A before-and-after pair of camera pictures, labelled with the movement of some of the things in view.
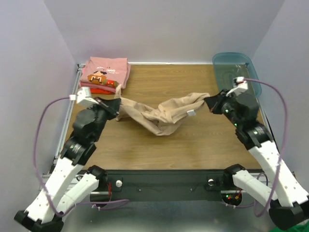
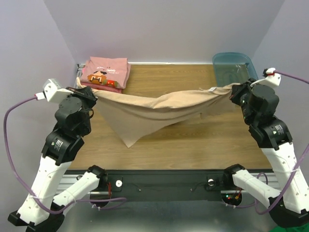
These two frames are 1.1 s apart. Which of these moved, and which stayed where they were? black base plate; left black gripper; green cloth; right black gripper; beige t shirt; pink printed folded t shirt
Moved: right black gripper; left black gripper; beige t shirt
Stayed: black base plate; pink printed folded t shirt; green cloth
